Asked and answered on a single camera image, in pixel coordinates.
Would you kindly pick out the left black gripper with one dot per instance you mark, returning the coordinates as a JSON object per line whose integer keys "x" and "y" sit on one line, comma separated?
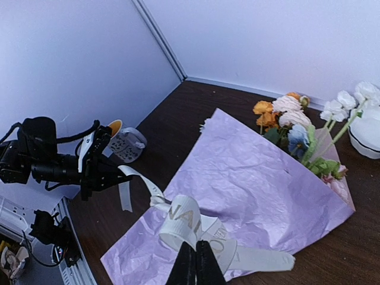
{"x": 30, "y": 149}

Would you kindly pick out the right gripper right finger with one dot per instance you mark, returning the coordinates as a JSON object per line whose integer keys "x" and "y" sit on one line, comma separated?
{"x": 207, "y": 268}

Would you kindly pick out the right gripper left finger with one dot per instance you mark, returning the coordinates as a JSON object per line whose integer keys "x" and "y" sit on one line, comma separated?
{"x": 184, "y": 269}

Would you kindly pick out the beige ribbon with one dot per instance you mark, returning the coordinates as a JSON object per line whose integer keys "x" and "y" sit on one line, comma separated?
{"x": 184, "y": 223}

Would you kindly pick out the purple pink wrapping paper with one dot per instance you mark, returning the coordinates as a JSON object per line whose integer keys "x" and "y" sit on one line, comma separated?
{"x": 264, "y": 198}

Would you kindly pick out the blue fake flower stem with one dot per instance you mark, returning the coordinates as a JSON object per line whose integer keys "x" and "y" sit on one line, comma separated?
{"x": 298, "y": 141}

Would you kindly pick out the patterned mug yellow inside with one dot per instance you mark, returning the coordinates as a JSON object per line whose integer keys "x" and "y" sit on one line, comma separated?
{"x": 127, "y": 143}

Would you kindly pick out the scalloped white bowl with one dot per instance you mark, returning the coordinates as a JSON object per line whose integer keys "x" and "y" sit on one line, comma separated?
{"x": 364, "y": 133}

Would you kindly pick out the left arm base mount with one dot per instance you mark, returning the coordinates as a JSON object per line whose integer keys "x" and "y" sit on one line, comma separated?
{"x": 47, "y": 232}

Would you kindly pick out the front aluminium rail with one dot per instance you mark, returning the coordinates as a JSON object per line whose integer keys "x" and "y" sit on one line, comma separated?
{"x": 74, "y": 268}

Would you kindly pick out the left aluminium frame post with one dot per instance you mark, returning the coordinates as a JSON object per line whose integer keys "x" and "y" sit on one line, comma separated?
{"x": 159, "y": 37}

